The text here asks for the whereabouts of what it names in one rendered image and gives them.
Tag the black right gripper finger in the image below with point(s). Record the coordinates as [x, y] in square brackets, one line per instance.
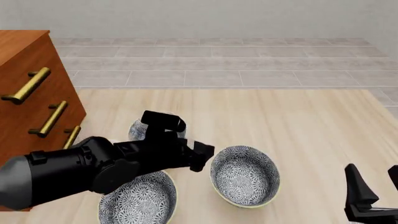
[394, 175]
[359, 186]

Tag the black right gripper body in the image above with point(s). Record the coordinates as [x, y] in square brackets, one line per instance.
[370, 212]

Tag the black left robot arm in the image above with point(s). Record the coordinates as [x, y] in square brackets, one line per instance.
[59, 172]

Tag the wooden cabinet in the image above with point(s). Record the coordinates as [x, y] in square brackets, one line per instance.
[46, 70]

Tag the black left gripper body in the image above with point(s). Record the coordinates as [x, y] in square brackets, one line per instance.
[174, 154]

